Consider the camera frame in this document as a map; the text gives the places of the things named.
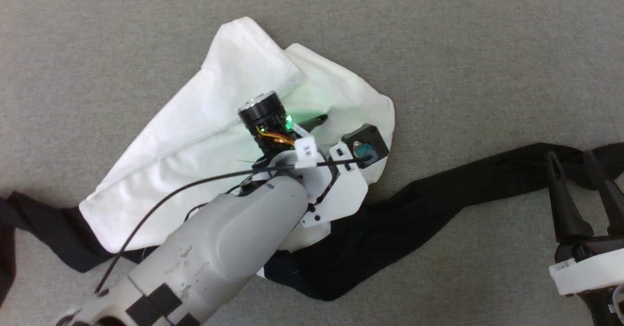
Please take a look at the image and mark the white cable label tag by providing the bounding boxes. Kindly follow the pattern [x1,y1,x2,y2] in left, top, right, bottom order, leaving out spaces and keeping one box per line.
[295,138,318,169]

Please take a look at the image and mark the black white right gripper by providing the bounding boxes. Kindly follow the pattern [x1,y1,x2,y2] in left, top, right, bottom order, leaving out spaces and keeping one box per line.
[545,149,624,326]

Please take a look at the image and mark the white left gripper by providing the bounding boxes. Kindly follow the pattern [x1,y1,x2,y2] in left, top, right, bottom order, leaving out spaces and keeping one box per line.
[238,91,369,229]

